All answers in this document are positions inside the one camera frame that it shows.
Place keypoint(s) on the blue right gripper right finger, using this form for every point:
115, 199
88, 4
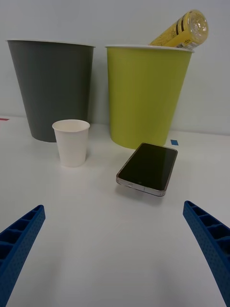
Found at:
213, 242

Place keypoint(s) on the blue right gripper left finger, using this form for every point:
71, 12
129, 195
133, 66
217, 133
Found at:
16, 251

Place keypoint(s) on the yellow plastic bottle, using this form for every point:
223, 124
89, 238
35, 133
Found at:
184, 31

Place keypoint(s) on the black smartphone in clear case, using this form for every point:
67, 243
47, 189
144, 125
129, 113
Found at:
148, 166

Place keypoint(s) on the white paper cup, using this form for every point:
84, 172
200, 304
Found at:
72, 146

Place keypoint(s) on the yellow-green plastic waste bin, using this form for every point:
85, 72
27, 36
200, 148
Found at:
143, 96

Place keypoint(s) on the grey plastic waste bin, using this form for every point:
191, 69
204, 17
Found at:
55, 88

